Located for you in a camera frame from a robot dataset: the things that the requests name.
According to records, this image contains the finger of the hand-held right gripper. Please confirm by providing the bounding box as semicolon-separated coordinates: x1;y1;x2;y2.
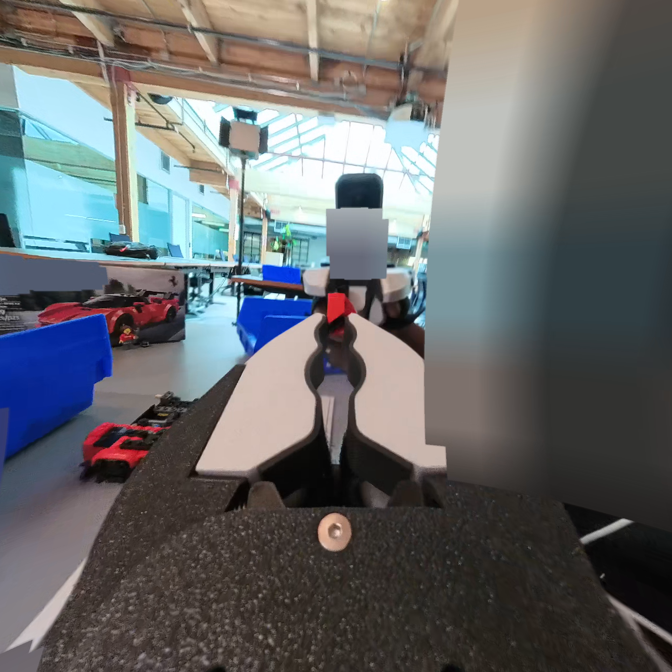
303;267;334;298
386;267;416;303

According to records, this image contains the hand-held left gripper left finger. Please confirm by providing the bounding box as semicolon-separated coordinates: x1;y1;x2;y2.
194;313;324;480

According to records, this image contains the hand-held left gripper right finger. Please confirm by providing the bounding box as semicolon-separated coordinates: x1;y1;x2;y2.
344;313;447;480

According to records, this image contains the red lego assembly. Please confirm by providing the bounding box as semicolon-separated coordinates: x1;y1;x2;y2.
324;293;358;342

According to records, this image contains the lego set box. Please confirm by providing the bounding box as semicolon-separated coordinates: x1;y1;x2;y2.
0;274;186;347

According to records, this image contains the partly built lego car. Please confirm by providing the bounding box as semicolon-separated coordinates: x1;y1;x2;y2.
81;391;197;481

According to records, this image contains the person's right hand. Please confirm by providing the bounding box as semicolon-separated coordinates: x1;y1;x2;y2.
383;310;426;360

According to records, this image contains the wooden edge table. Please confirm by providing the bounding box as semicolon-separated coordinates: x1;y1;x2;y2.
230;274;306;293

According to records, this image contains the black light stand pole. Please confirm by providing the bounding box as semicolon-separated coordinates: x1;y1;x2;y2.
237;157;249;268

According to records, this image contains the black task stool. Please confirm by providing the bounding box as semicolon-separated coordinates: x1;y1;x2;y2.
186;268;216;316

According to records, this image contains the studio light panel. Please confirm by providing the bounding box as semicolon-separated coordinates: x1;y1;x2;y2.
219;107;270;161

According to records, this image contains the long white office table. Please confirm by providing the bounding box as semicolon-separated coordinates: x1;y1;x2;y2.
0;247;263;271

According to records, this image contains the black bag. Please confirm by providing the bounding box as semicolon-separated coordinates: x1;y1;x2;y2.
104;241;159;261

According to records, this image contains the large blue divided bin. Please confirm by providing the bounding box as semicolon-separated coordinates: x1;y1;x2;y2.
0;314;113;457

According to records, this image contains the white paper sheet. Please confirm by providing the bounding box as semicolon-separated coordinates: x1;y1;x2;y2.
2;556;86;653

